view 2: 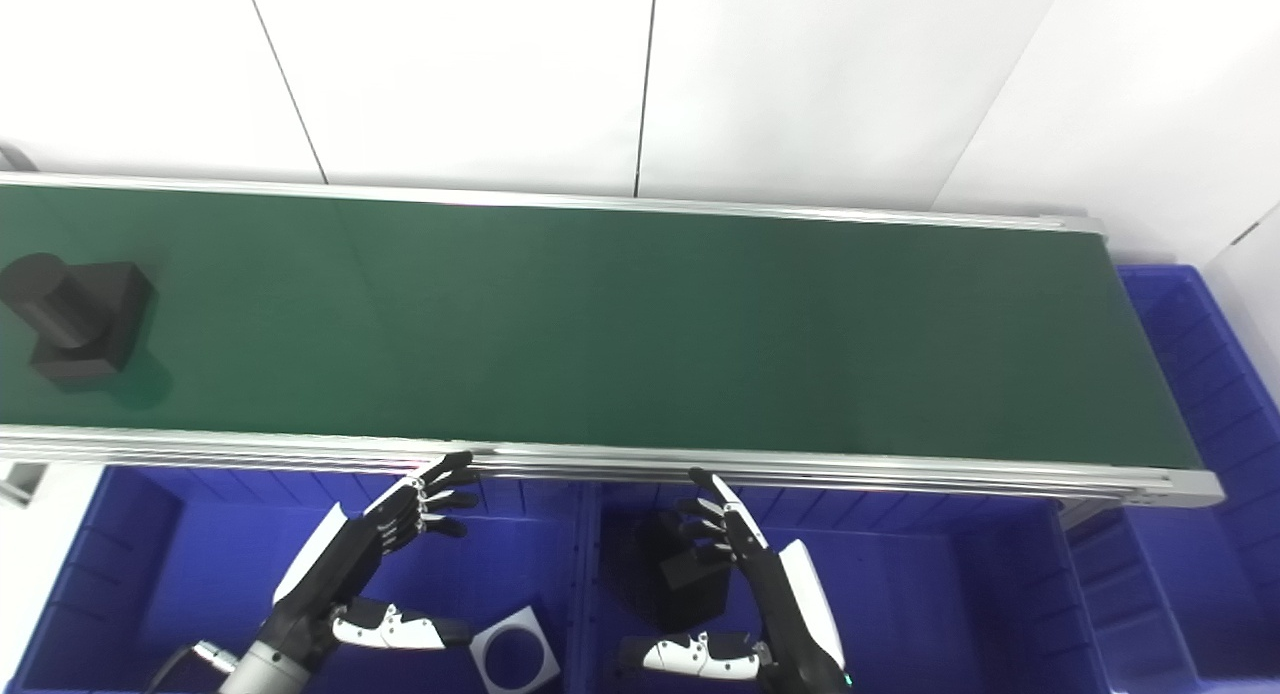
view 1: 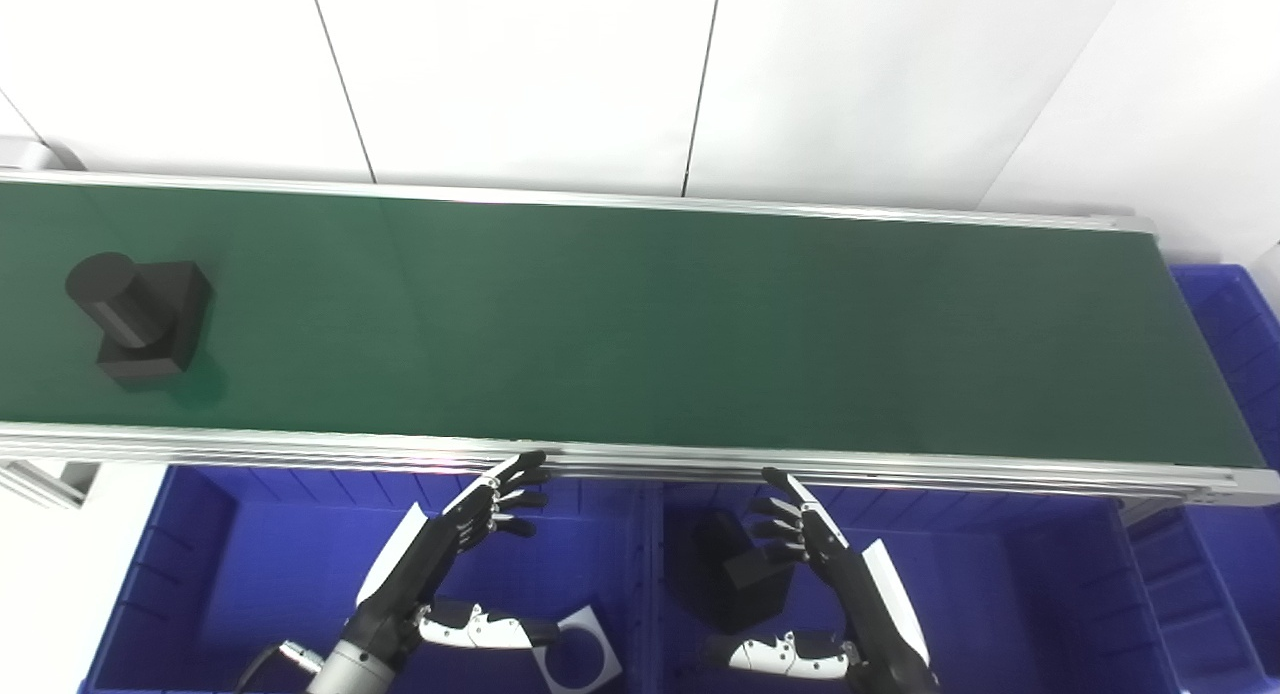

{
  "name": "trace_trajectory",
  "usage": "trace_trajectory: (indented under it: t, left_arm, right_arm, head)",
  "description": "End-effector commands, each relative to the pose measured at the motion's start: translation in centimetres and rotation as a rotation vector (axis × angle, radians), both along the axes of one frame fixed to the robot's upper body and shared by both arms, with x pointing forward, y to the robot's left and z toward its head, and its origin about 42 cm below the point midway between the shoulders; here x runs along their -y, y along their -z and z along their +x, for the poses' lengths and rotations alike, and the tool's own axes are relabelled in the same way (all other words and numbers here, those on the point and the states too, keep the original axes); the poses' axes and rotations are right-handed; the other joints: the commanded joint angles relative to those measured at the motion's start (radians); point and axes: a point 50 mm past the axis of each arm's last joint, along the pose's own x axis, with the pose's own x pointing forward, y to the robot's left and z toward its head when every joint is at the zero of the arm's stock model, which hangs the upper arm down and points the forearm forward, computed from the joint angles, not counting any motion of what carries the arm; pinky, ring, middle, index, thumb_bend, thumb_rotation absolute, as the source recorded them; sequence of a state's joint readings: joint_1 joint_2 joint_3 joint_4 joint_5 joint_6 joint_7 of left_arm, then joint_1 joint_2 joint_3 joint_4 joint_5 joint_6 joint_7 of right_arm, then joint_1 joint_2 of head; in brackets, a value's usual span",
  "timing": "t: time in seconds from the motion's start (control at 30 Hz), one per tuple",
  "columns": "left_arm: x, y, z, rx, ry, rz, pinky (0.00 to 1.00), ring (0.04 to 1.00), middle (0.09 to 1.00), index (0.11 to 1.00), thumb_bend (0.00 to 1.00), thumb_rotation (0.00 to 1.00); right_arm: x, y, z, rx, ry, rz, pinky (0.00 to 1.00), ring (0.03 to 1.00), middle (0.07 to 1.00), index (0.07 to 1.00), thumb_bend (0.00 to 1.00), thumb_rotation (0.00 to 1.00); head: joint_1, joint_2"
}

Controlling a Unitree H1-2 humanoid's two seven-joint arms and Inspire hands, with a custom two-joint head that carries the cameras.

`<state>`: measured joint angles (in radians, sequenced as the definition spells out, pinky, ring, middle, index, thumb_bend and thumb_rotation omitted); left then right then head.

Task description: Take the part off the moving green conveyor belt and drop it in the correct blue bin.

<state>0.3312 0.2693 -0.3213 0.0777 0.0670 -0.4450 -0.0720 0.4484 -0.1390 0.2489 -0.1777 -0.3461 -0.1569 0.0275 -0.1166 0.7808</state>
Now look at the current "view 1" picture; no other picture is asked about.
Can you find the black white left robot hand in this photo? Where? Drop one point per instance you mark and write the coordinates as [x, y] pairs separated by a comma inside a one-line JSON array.
[[400, 574]]

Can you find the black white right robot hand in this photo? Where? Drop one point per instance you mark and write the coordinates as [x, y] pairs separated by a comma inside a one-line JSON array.
[[860, 604]]

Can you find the black cylinder-on-block part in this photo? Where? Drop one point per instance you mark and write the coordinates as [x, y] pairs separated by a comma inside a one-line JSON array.
[[150, 324], [720, 594]]

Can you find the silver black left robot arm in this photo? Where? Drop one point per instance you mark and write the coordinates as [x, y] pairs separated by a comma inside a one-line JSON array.
[[345, 672]]

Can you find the blue plastic bin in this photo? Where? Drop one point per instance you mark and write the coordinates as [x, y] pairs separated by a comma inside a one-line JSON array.
[[1000, 594], [280, 574], [1240, 354]]

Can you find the green conveyor belt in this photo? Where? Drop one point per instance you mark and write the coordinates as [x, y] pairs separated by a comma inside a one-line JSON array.
[[640, 324], [300, 446]]

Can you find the aluminium conveyor leg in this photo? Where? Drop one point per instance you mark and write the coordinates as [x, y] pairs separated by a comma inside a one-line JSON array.
[[50, 479]]

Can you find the white square plate with hole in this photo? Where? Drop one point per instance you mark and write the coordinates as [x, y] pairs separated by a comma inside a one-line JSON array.
[[590, 619]]

